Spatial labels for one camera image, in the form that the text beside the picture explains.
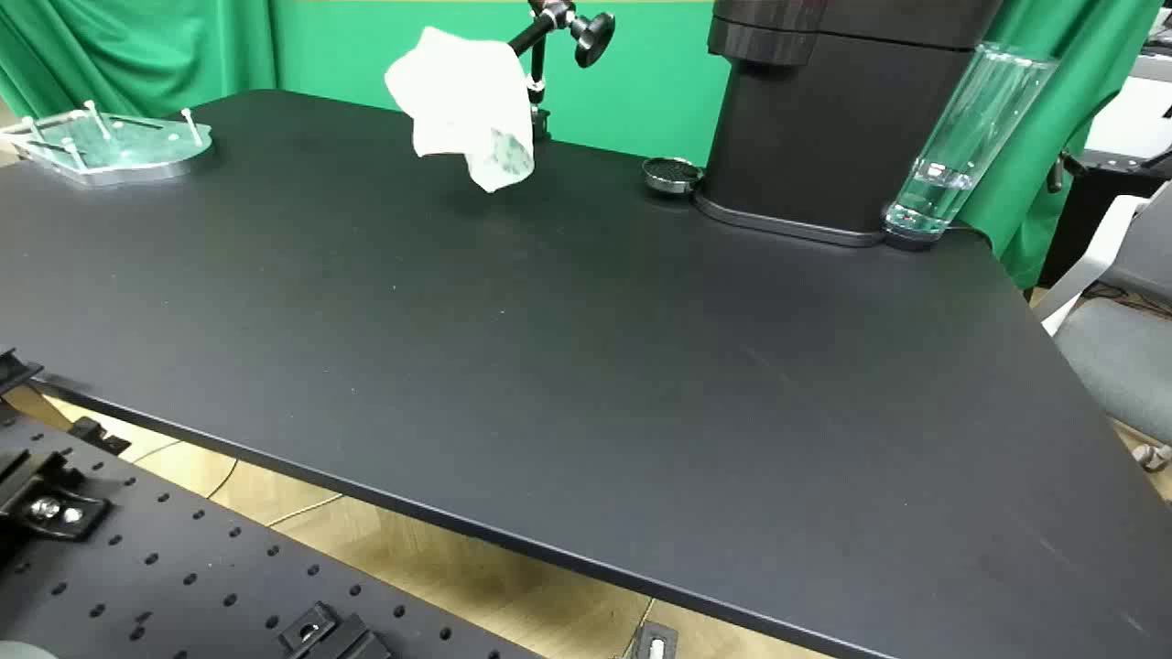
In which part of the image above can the white cloth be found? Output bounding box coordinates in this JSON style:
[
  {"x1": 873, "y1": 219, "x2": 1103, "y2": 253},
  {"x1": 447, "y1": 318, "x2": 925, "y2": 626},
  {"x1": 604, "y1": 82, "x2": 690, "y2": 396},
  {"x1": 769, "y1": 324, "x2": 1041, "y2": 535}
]
[{"x1": 383, "y1": 24, "x2": 535, "y2": 194}]

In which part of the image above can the small black round cap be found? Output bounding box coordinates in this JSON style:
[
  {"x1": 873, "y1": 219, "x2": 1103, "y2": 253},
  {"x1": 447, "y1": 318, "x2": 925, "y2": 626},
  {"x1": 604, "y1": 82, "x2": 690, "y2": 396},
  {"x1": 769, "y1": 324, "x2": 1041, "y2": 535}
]
[{"x1": 641, "y1": 157, "x2": 698, "y2": 197}]

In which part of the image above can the green backdrop curtain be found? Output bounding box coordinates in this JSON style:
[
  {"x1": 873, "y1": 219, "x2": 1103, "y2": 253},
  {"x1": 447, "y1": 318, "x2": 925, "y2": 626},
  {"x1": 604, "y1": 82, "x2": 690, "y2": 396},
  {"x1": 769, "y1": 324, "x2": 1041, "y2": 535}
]
[{"x1": 0, "y1": 0, "x2": 1165, "y2": 287}]

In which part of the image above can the grey office chair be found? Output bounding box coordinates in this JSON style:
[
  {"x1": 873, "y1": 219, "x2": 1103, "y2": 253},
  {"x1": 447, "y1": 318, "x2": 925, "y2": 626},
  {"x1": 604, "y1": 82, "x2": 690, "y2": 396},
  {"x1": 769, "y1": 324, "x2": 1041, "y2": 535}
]
[{"x1": 1055, "y1": 184, "x2": 1172, "y2": 473}]

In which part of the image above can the black perforated breadboard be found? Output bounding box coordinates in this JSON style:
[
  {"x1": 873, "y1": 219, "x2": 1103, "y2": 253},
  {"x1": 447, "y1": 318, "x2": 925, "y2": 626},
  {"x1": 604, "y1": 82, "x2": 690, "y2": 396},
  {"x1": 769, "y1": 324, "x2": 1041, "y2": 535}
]
[{"x1": 0, "y1": 405, "x2": 535, "y2": 659}]

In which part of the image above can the clear acrylic plate with screws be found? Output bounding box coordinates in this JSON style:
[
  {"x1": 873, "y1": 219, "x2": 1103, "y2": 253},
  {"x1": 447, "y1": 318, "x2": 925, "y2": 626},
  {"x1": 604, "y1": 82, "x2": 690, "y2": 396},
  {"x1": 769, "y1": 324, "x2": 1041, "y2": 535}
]
[{"x1": 0, "y1": 101, "x2": 213, "y2": 178}]

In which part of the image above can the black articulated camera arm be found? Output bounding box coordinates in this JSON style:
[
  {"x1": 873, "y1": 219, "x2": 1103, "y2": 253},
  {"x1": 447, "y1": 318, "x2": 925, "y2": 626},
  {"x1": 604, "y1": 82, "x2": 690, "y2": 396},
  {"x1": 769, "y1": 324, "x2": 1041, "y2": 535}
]
[{"x1": 508, "y1": 0, "x2": 615, "y2": 137}]

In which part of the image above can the black robot base pedestal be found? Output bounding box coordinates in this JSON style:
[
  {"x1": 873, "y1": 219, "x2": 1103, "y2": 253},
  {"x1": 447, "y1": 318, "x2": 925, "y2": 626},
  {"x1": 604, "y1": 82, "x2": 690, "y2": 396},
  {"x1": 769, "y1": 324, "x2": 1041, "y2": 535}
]
[{"x1": 698, "y1": 0, "x2": 1001, "y2": 244}]

